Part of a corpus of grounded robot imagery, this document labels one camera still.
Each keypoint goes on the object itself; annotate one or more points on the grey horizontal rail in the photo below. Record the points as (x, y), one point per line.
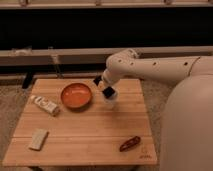
(26, 57)

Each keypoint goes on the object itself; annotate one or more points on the white robot base body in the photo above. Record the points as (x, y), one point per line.
(187, 122)

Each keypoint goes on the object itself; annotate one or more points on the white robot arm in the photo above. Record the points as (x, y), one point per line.
(128, 63)

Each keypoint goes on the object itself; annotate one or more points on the white tube bottle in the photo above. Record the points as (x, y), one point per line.
(46, 105)

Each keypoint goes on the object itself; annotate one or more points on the orange ceramic bowl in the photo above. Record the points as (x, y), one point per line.
(76, 95)

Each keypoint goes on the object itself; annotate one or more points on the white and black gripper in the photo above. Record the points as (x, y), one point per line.
(108, 92)

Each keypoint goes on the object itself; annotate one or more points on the dark red chili pepper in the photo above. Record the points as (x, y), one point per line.
(130, 143)

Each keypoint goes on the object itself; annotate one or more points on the wooden table board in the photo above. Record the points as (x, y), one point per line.
(89, 137)

